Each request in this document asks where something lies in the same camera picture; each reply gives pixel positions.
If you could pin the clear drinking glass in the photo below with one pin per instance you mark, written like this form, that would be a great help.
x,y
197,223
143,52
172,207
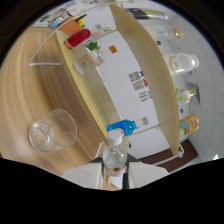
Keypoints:
x,y
53,131

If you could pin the yellow printed drink can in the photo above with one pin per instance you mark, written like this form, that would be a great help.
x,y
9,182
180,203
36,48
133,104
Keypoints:
x,y
189,126

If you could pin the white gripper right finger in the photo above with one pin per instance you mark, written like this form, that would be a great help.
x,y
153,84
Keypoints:
x,y
146,173

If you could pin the wooden two-tier shelf rack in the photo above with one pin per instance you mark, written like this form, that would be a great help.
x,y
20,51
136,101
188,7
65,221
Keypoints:
x,y
146,66

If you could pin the blue liquid bottle white label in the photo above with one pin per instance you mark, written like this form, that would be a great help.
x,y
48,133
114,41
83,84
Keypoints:
x,y
121,126

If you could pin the brown door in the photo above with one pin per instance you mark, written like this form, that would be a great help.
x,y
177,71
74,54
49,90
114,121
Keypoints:
x,y
166,156

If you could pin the ceiling air vent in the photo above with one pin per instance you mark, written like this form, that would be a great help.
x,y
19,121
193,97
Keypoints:
x,y
196,93

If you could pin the large white milk bottle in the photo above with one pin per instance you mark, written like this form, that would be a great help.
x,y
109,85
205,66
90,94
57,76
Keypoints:
x,y
180,63

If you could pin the clear bottle red label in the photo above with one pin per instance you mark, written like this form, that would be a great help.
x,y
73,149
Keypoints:
x,y
114,156

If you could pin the red liquid bottle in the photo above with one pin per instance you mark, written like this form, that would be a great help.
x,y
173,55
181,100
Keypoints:
x,y
78,37

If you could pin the clear bottle green cap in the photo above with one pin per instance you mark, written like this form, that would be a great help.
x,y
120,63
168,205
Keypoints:
x,y
183,96

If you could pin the green mint plant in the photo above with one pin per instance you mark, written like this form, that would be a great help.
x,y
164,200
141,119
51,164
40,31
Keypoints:
x,y
93,46

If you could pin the clear bottle orange cap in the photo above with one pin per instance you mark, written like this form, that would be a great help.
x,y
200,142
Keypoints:
x,y
88,61

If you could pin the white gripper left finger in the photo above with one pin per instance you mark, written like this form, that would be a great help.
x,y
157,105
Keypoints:
x,y
85,175

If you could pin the orange storage basket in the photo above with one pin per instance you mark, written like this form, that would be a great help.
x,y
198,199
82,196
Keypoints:
x,y
70,27

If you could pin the tall clear bottle cork lid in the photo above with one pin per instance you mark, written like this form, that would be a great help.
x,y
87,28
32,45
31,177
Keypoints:
x,y
163,32

